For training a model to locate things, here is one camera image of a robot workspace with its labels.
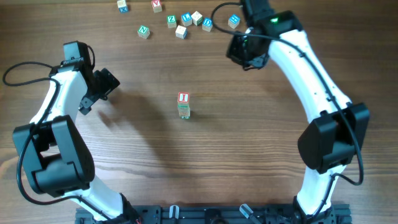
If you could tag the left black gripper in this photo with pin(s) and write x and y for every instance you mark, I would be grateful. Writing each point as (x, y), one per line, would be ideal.
(109, 82)

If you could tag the plain top wooden block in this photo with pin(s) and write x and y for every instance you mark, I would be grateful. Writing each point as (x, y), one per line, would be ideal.
(197, 18)

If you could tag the blue arrows wooden block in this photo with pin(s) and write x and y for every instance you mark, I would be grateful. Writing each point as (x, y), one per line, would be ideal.
(233, 21)

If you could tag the green Z wooden block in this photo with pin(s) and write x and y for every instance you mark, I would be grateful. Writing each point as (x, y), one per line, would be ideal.
(171, 21)

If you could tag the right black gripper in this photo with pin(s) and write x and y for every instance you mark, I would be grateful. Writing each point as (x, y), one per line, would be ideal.
(232, 53)

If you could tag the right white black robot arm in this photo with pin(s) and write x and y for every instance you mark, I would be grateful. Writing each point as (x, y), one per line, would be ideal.
(336, 127)

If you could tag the red V wooden block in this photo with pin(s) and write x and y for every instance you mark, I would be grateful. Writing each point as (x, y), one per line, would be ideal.
(156, 5)

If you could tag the green base wooden block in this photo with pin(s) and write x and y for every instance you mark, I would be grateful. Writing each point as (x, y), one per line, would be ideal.
(186, 118)

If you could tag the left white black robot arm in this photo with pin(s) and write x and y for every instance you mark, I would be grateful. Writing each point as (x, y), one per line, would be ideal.
(54, 162)

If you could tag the green N wooden block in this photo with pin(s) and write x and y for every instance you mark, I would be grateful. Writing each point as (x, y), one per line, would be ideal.
(143, 31)

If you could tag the white blue-sided wooden block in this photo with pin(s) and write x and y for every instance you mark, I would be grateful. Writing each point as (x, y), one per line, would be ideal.
(181, 32)

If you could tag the red I wooden block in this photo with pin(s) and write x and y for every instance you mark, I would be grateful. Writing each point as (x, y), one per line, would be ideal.
(183, 98)

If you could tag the blue L wooden block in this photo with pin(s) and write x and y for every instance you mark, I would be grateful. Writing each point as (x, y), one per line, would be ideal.
(186, 19)

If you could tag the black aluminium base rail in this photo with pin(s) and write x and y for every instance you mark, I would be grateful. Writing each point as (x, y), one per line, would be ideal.
(273, 213)

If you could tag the blue D wooden block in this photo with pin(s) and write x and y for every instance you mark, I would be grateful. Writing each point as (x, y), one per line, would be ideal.
(207, 24)

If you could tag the green W wooden block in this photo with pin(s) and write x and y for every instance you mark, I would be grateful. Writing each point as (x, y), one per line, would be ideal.
(184, 110)

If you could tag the blue X wooden block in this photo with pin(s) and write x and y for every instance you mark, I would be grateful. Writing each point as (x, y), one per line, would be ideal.
(122, 6)

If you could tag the red 6 wooden block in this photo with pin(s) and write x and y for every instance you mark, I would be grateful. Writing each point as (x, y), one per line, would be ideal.
(184, 114)

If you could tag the white green-sided wooden block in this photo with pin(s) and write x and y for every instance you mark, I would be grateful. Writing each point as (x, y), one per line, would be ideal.
(183, 105)

